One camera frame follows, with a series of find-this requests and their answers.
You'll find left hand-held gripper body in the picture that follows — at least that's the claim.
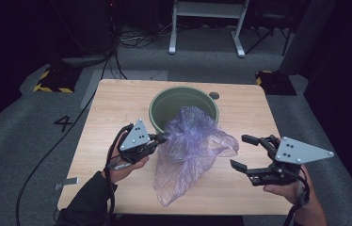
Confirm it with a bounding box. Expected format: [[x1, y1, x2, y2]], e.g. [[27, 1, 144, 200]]
[[117, 118, 159, 165]]

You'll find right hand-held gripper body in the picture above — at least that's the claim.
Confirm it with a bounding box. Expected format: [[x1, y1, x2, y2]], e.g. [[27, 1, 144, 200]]
[[248, 136, 335, 187]]

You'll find purple plastic bag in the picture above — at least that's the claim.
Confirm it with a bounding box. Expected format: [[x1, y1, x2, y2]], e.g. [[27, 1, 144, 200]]
[[152, 105, 241, 208]]

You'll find green plastic trash bin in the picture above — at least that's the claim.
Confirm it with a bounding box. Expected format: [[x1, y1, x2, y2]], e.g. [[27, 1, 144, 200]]
[[148, 86, 221, 136]]

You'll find person's left hand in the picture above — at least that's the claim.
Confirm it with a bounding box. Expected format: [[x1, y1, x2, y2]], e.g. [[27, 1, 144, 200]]
[[103, 134, 151, 185]]

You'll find person's right hand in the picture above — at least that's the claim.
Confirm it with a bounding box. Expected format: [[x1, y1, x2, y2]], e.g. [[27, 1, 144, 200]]
[[263, 165, 323, 218]]

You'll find grey upright column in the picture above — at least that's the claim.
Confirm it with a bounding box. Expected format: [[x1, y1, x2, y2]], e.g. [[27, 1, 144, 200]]
[[278, 0, 339, 76]]

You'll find black folding stand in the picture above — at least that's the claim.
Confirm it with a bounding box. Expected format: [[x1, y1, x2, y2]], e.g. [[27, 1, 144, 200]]
[[245, 10, 295, 57]]

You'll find dark equipment tower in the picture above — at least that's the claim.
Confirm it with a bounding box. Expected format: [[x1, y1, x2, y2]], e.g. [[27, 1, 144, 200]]
[[47, 0, 120, 69]]

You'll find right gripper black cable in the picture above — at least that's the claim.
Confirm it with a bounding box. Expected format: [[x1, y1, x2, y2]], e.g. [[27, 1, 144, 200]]
[[284, 169, 312, 226]]

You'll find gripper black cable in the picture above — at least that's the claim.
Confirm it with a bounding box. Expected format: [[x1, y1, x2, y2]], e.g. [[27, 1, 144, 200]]
[[284, 169, 312, 226], [103, 122, 135, 226]]

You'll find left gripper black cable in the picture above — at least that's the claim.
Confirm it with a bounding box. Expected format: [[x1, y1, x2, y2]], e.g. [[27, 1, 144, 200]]
[[103, 122, 135, 226]]

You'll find yellow-black striped base plate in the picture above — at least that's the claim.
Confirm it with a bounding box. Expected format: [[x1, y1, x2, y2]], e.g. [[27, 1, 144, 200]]
[[33, 65, 83, 94], [255, 70, 298, 97]]

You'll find grey metal table bracket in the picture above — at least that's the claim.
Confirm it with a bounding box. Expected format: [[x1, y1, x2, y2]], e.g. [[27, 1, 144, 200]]
[[54, 177, 80, 192]]

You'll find long black floor cable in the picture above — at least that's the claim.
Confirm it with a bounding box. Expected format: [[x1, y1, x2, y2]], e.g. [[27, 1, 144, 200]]
[[15, 53, 118, 226]]

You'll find tangle of floor cables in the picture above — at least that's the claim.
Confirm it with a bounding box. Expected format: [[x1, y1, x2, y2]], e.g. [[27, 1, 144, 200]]
[[117, 22, 172, 50]]

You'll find white metal desk frame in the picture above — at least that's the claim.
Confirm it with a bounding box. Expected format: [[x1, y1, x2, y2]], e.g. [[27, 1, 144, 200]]
[[168, 0, 250, 59]]

